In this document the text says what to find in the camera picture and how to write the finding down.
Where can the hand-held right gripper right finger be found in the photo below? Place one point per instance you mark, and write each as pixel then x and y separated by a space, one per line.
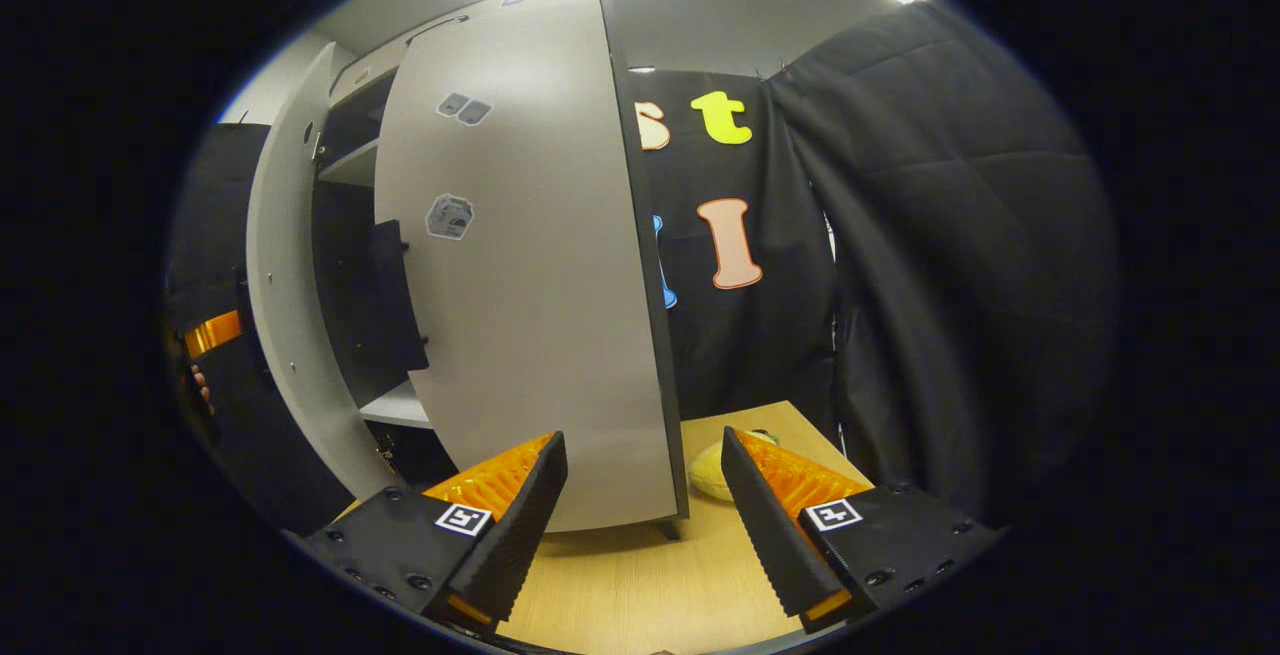
pixel 765 535

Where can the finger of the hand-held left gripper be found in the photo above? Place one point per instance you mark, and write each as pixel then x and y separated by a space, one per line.
pixel 213 333

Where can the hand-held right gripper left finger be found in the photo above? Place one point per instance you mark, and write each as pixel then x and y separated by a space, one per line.
pixel 520 525

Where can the white cabinet shelf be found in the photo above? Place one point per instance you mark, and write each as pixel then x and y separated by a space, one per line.
pixel 350 165
pixel 400 407

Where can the white cabinet drawer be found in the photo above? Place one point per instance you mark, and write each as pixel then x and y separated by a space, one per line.
pixel 375 60

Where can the yellow soft object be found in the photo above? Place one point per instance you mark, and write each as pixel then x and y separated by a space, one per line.
pixel 705 470

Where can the black quilted curtain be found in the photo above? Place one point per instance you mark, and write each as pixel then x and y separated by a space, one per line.
pixel 215 195
pixel 960 265

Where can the black backdrop cloth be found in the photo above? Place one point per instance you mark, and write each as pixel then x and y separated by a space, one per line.
pixel 770 335

